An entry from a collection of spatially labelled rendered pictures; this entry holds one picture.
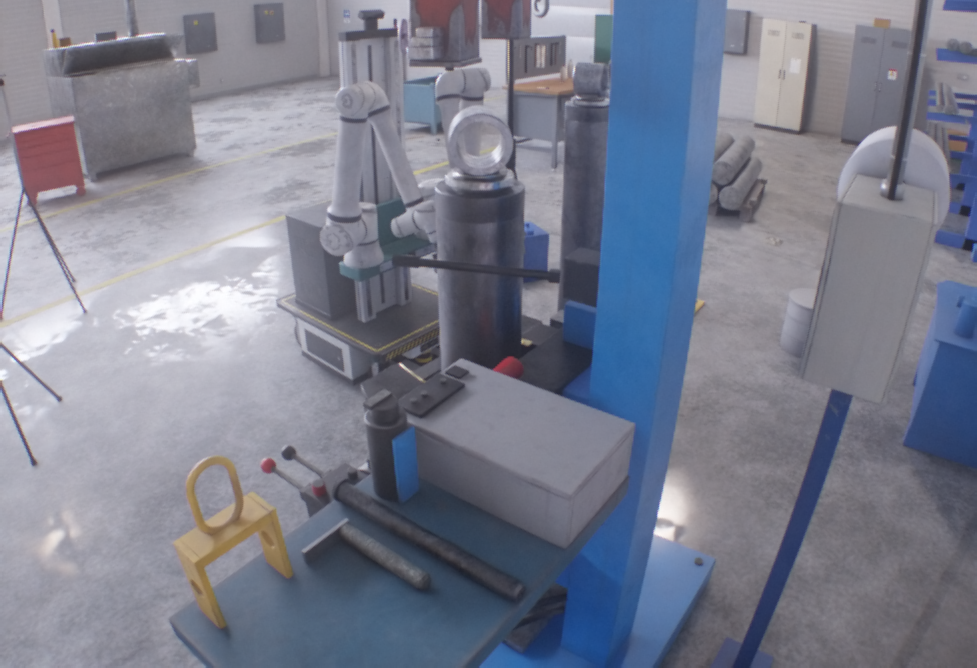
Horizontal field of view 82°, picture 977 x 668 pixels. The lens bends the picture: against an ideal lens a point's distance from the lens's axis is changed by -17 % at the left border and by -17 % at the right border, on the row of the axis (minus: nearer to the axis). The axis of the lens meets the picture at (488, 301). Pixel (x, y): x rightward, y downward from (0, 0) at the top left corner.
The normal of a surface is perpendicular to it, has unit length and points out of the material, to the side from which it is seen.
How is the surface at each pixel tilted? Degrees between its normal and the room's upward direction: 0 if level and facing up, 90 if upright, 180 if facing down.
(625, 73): 90
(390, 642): 0
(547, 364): 0
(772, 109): 90
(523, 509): 90
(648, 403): 90
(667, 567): 0
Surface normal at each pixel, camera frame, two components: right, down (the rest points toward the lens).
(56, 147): 0.56, 0.36
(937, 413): -0.59, 0.35
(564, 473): 0.00, -0.90
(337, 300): 0.75, 0.29
